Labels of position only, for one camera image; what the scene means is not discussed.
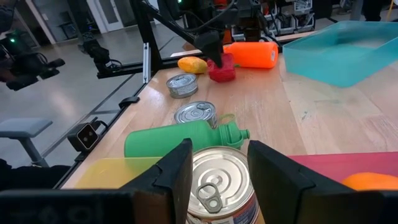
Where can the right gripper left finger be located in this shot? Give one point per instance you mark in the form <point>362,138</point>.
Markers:
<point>168,180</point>

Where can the black table-level camera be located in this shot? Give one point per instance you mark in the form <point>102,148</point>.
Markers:
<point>84,137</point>

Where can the orange plastic bottle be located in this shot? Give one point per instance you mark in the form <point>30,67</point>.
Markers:
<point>252,55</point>

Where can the teal plastic bin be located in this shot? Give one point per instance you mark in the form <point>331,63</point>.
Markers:
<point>342,59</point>

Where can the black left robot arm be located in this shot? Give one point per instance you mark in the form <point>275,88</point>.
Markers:
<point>248,9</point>

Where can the red toy bell pepper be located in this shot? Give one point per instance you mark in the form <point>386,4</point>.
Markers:
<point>222,73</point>

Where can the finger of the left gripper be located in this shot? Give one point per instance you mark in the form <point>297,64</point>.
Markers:
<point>214,46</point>

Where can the tuna can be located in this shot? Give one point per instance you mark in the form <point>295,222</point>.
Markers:
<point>196,112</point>
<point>182,85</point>

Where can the tall can colourful label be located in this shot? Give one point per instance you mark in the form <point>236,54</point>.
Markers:
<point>222,180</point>

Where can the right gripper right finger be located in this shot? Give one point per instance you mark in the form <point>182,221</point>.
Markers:
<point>273,186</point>

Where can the yellow plastic bin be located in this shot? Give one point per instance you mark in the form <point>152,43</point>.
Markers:
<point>118,172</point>

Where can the yellow toy mango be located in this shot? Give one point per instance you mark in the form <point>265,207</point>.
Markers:
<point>192,65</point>

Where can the red plastic bin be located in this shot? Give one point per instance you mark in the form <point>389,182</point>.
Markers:
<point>335,165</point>

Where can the grey padded bench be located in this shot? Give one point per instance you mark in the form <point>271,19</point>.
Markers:
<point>21,127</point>

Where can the green plastic bottle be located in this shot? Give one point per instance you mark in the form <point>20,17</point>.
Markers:
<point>168,138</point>

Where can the toy orange fruit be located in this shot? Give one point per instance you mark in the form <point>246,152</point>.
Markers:
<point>370,182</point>

